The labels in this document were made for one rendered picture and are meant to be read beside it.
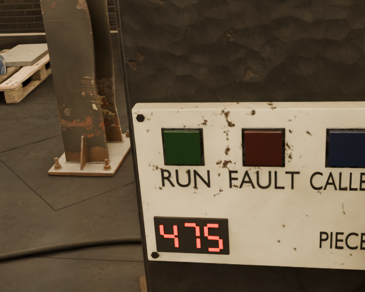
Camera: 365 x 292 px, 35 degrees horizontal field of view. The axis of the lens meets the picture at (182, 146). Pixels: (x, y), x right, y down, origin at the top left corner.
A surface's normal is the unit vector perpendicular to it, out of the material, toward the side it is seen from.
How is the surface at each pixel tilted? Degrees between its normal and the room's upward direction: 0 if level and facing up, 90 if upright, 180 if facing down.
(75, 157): 90
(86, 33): 89
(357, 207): 90
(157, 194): 90
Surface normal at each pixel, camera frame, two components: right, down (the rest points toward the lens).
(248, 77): -0.18, 0.40
